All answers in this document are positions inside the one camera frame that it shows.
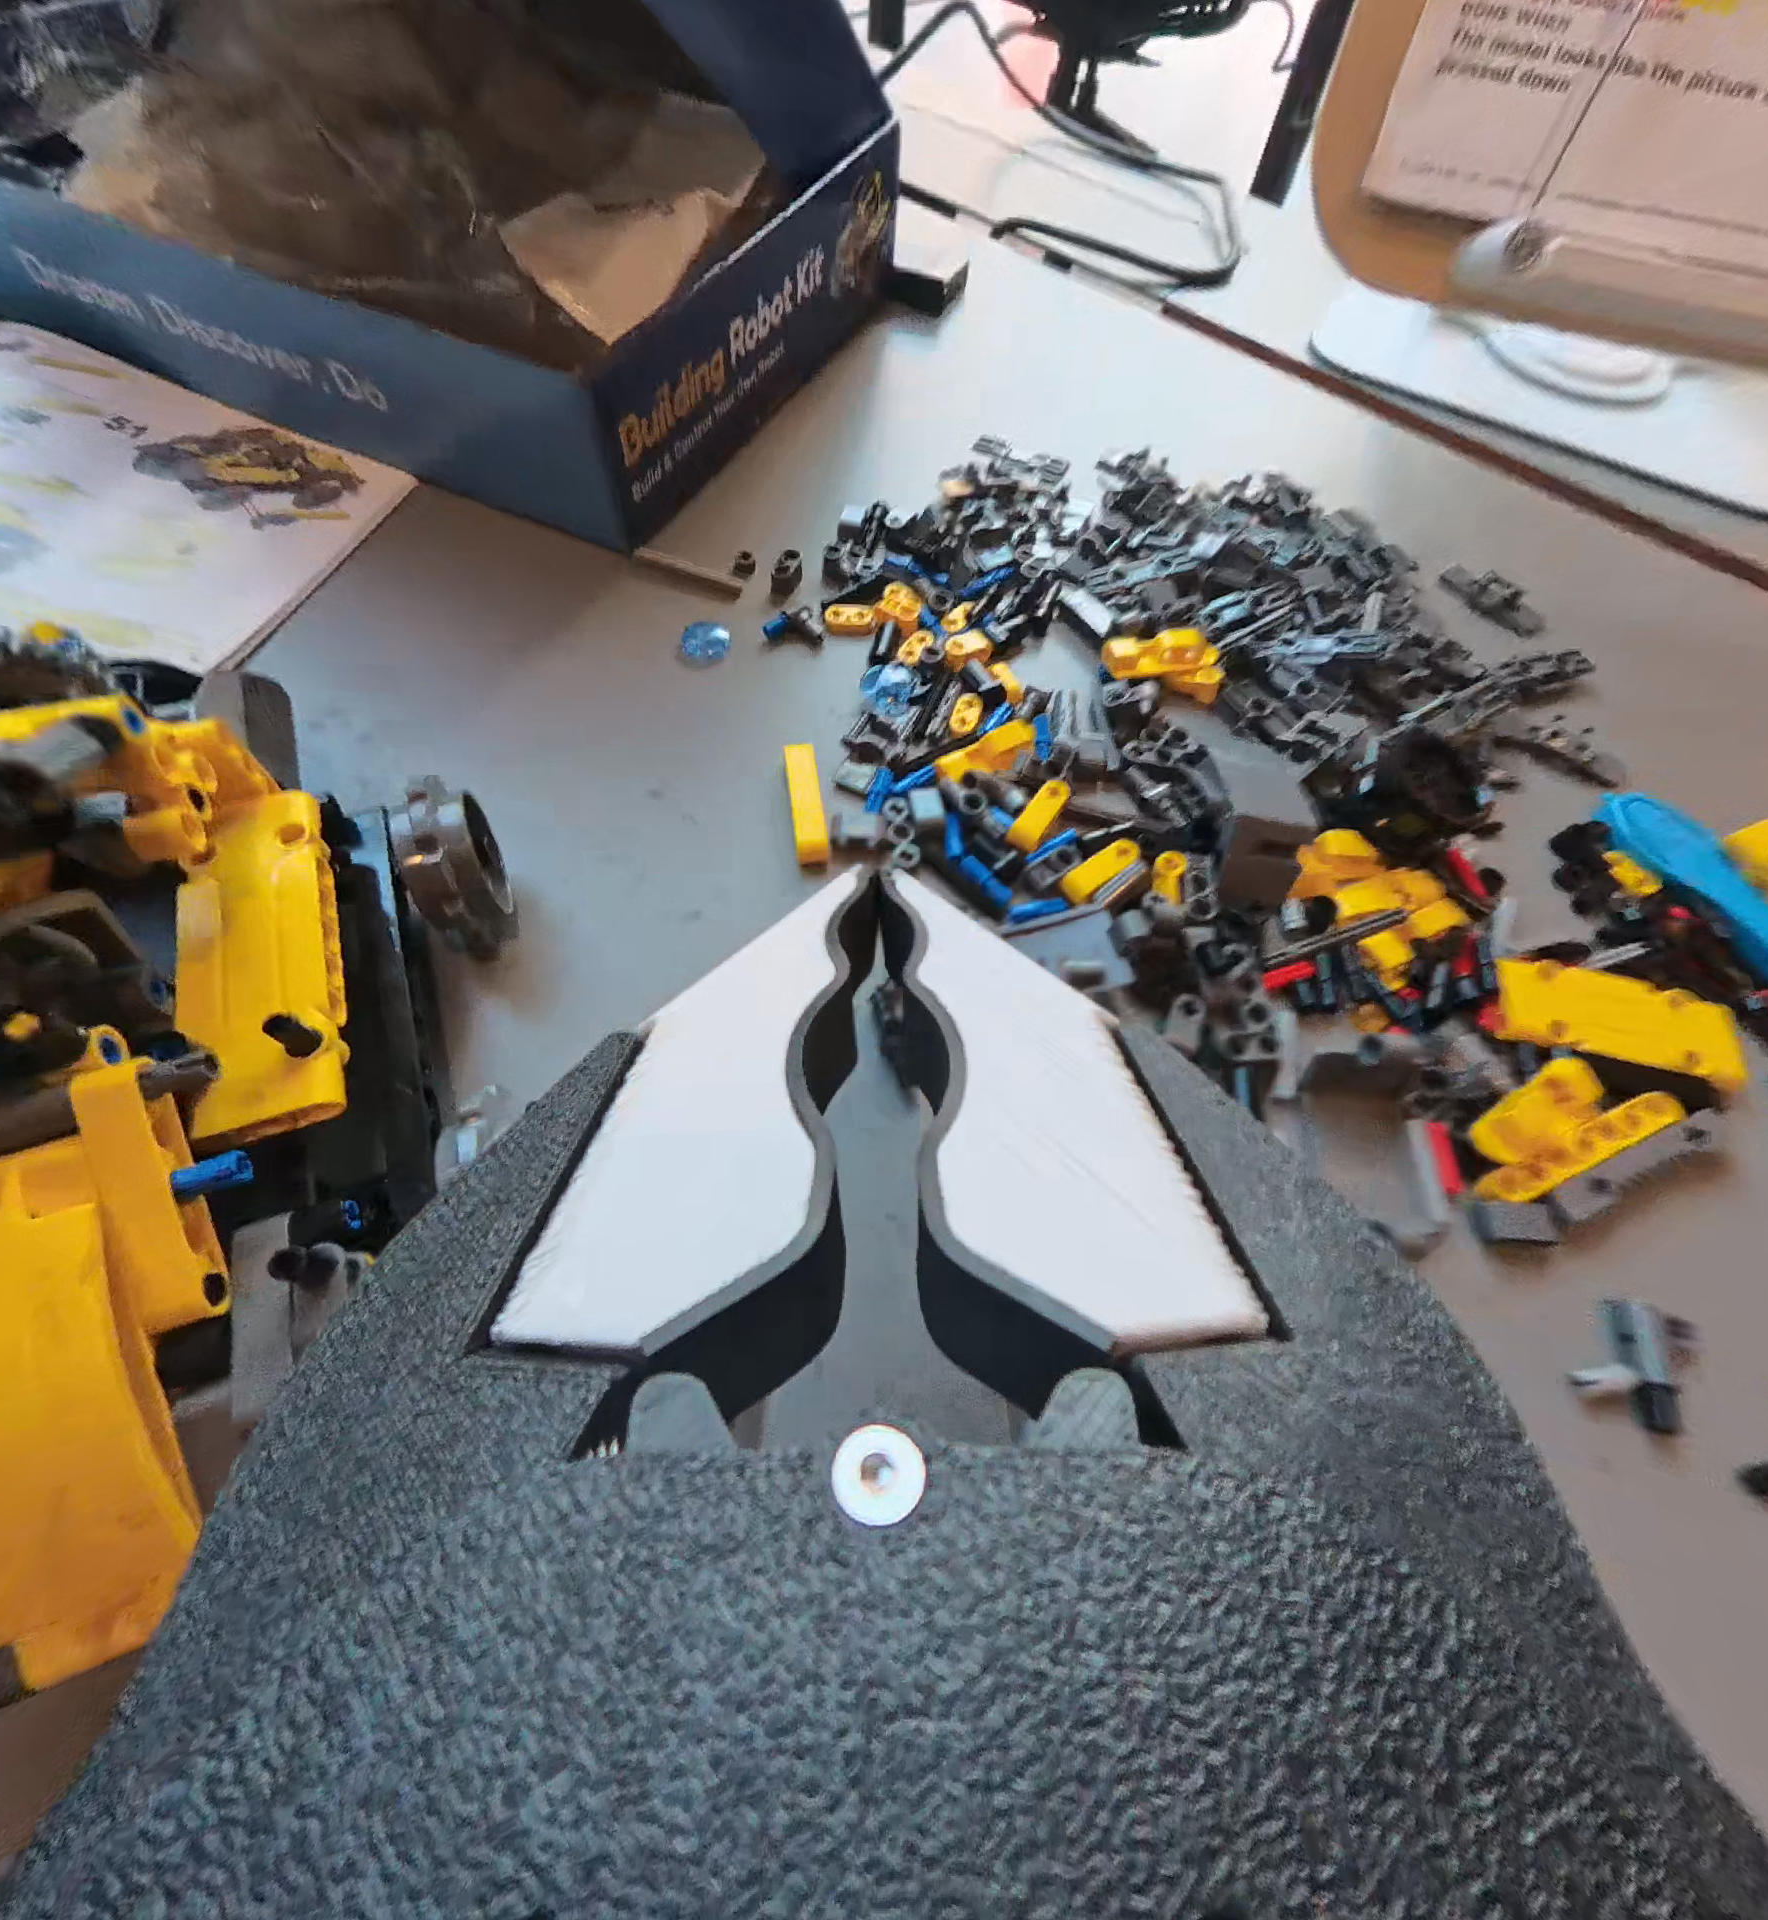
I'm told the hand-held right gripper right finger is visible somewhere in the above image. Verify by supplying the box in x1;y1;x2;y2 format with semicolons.
876;870;1274;1421

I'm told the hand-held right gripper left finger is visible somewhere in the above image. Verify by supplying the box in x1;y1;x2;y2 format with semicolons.
485;866;885;1423

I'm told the yellow toy vehicle model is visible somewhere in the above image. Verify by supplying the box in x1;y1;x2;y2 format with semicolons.
0;622;517;1742

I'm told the pile of toy building pieces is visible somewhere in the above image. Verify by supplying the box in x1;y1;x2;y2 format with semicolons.
763;434;1768;1249

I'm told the grey desk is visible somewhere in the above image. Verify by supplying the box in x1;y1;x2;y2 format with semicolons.
0;30;1768;1920

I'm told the yellow beam with grey rack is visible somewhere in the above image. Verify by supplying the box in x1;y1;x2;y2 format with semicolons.
1465;1057;1726;1249

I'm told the yellow curved panel piece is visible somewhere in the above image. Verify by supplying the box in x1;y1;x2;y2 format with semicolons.
1483;956;1748;1094

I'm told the blue brick separator tool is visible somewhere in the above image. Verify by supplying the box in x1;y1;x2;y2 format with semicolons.
1591;792;1768;1039

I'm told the dark blue cardboard kit box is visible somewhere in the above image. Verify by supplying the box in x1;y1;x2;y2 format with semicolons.
0;0;901;555

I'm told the building instruction booklet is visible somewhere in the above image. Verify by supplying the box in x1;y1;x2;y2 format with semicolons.
0;322;422;679

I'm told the black office chair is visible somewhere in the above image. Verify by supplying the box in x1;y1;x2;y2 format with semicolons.
1010;0;1276;152

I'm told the wooden document stand with sheet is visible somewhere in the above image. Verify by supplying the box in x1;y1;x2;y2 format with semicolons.
1304;0;1768;520

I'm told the black cable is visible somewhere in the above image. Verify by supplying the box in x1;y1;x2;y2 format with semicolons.
876;0;1246;291

